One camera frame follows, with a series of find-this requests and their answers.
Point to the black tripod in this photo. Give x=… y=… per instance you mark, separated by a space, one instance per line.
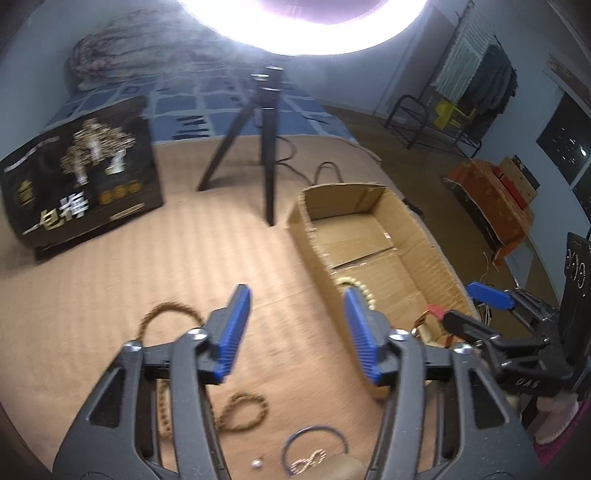
x=265 y=129

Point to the person's right forearm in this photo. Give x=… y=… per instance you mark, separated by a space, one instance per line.
x=556 y=417

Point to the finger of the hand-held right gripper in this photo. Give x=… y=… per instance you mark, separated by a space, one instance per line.
x=490 y=295
x=466 y=326

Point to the dark window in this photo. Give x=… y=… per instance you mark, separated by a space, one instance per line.
x=565 y=138

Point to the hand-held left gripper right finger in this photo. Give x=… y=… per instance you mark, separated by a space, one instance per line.
x=362 y=332

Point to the hanging striped cloth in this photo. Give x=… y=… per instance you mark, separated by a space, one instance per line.
x=464 y=57

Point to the black metal chair frame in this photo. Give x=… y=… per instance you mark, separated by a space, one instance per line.
x=415 y=117

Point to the brown and red cartons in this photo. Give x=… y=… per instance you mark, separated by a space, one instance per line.
x=517 y=177

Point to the black printed box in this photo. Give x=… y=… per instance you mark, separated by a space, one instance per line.
x=83 y=175

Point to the bundled grey quilt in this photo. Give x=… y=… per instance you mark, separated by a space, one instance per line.
x=124 y=50

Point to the blue checked bed sheet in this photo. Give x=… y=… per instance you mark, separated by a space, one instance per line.
x=198 y=106

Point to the hanging dark clothes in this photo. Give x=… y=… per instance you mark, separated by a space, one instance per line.
x=496 y=81

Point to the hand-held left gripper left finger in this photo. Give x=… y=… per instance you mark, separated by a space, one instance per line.
x=231 y=332

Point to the orange cardboard box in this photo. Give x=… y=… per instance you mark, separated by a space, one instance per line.
x=494 y=198

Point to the clothes rack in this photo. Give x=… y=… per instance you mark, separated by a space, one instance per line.
x=466 y=41

